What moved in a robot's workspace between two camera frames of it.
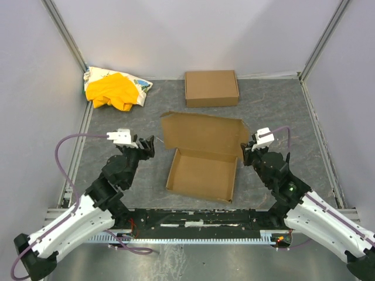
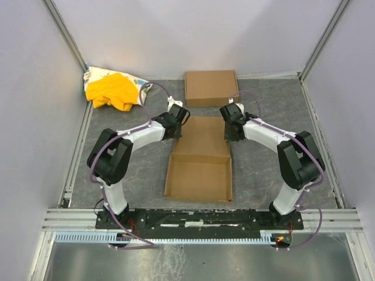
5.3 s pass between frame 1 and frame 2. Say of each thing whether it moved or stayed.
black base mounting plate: stayed
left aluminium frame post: stayed
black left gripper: moved
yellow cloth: stayed
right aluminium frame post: stayed
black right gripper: moved
